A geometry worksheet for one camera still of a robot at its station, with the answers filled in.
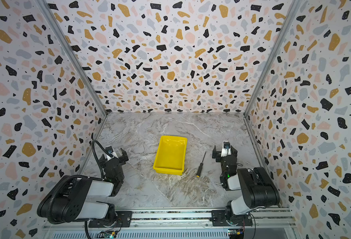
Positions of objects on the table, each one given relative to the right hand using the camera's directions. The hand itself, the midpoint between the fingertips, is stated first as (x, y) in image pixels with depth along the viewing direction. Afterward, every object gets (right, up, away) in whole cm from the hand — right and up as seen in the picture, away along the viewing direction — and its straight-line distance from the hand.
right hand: (225, 146), depth 90 cm
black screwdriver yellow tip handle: (-15, -13, +2) cm, 20 cm away
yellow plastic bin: (-33, -6, +2) cm, 34 cm away
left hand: (-66, -3, -3) cm, 66 cm away
